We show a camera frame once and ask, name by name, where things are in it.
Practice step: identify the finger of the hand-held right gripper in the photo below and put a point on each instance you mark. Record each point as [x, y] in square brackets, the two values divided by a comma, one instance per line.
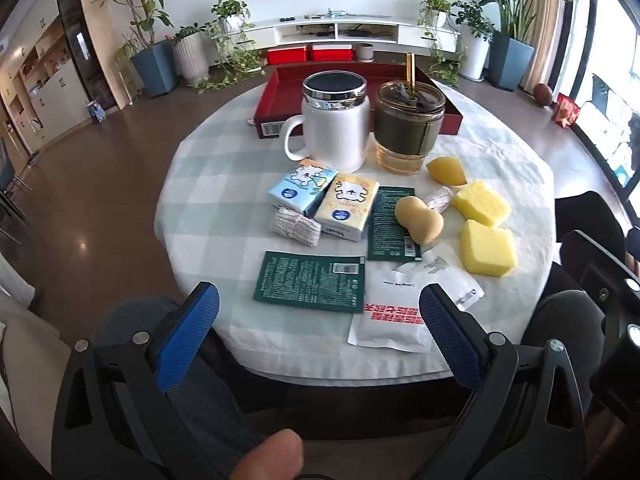
[600, 260]

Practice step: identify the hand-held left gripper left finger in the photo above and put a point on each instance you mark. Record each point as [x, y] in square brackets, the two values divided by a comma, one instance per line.
[187, 335]

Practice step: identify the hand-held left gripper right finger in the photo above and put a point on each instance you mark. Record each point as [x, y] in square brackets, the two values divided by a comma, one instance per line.
[450, 335]

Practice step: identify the yellow square sponge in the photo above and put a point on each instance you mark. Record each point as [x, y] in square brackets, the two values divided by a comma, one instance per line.
[481, 202]
[487, 250]

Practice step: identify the beige gourd-shaped makeup sponge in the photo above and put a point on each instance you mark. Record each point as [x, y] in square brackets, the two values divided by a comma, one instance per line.
[420, 220]

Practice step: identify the green sachet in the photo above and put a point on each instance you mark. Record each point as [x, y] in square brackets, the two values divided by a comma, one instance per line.
[309, 282]
[387, 225]

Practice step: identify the blue tissue pack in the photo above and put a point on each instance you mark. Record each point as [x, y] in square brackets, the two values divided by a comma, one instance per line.
[300, 185]

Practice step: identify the red tray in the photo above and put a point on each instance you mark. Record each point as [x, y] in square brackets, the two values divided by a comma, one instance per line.
[280, 95]

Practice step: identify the person's left hand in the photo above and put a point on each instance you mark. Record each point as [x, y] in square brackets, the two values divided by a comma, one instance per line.
[272, 455]

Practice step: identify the black chair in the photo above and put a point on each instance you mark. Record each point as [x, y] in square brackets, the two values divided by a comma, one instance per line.
[587, 215]

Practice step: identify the plain white sachet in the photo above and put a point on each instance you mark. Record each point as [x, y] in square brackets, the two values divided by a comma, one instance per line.
[450, 272]

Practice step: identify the white sachet with red print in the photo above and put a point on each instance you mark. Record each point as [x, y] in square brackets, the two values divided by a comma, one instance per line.
[385, 320]

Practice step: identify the person's right leg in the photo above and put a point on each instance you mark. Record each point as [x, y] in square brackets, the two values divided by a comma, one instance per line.
[565, 320]

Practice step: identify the red bag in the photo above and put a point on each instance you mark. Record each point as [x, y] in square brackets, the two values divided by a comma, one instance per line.
[567, 110]

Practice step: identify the yellow teardrop makeup sponge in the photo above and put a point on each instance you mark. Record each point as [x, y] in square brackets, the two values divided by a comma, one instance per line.
[445, 171]

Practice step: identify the yellow tissue pack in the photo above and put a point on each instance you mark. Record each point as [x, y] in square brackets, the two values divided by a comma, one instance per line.
[347, 205]

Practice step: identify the beige cushion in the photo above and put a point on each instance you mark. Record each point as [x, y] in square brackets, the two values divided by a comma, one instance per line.
[20, 330]

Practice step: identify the brown ball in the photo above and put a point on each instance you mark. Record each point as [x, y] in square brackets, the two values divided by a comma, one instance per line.
[543, 94]

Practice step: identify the glass cup with green sleeve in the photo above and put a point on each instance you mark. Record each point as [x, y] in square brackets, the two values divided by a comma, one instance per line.
[407, 130]

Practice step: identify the broad-leaf plant in blue pot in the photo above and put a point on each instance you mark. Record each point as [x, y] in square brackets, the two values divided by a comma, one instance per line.
[510, 60]

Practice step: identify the dark chair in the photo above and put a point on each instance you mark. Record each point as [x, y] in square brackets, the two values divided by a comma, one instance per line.
[7, 185]

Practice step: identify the white mug with lid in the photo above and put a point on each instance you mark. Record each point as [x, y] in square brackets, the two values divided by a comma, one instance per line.
[332, 130]

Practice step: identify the bushy plant in white pot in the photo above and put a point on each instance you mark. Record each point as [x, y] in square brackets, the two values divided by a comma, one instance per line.
[475, 55]

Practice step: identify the small blue bag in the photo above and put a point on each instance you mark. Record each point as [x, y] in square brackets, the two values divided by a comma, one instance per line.
[96, 110]

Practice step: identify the beige curtain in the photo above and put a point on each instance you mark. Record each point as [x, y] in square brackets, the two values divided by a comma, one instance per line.
[545, 10]

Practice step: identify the leafy tree in blue pot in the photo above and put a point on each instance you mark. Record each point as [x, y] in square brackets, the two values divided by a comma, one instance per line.
[155, 67]

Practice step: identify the plant in ribbed white pot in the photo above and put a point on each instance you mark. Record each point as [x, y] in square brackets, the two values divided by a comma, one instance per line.
[190, 57]

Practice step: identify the trailing vine plant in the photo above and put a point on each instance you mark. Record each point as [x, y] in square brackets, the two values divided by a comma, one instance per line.
[232, 45]

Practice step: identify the small white floor pot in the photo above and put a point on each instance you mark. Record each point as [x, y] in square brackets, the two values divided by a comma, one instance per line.
[364, 52]

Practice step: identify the red storage box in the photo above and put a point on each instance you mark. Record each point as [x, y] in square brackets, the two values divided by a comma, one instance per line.
[286, 55]
[333, 52]

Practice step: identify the small potted plant on cabinet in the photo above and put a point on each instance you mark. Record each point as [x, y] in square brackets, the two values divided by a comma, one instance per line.
[434, 12]

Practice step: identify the white television cabinet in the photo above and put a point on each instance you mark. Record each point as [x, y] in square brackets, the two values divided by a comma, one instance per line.
[400, 35]

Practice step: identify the black tall cabinet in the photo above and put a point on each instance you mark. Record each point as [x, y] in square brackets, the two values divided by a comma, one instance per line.
[80, 35]

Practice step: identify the wooden wall cabinets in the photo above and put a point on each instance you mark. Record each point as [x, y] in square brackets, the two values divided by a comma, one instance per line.
[45, 80]

